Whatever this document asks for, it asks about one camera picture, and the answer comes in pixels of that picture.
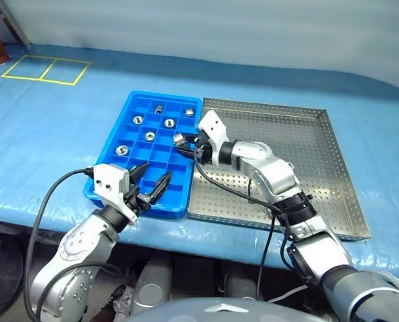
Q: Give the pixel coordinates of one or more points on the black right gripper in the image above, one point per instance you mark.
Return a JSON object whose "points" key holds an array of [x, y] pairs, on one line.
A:
{"points": [[204, 154]]}

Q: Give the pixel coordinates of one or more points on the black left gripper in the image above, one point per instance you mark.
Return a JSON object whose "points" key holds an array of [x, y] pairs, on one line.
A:
{"points": [[140, 201]]}

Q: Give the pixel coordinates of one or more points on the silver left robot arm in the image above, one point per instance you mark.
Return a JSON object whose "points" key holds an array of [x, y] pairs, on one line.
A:
{"points": [[82, 241]]}

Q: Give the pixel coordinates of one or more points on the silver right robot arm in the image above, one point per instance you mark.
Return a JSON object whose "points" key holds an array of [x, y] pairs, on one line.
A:
{"points": [[273, 171]]}

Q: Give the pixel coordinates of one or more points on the blue compartment tray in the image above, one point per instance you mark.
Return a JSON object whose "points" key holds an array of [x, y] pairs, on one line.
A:
{"points": [[160, 161]]}

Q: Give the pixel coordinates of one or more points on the blue table cover sheet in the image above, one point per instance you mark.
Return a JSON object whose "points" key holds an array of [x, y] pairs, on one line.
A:
{"points": [[51, 134]]}

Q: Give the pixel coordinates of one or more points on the perforated metal tray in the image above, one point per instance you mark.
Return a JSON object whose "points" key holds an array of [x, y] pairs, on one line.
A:
{"points": [[303, 141]]}

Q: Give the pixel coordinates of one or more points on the yellow tape floor marking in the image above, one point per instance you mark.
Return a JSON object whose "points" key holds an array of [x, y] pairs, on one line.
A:
{"points": [[38, 80]]}

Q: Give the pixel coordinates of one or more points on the grey robot torso cover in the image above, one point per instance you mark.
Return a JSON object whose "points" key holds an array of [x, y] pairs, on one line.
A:
{"points": [[219, 313]]}

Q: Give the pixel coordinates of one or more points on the black round disc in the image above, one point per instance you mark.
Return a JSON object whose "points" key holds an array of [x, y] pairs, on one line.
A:
{"points": [[1, 275]]}

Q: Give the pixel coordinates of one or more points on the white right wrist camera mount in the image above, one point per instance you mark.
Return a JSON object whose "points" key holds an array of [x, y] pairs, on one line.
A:
{"points": [[214, 129]]}

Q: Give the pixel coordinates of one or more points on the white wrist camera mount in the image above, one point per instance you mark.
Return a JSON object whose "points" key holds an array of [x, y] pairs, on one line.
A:
{"points": [[108, 181], [214, 129]]}

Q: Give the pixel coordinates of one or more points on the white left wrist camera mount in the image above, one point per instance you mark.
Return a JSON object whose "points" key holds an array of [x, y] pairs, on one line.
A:
{"points": [[108, 181]]}

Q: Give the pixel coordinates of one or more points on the grey metal frame post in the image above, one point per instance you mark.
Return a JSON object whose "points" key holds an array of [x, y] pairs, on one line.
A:
{"points": [[19, 27]]}

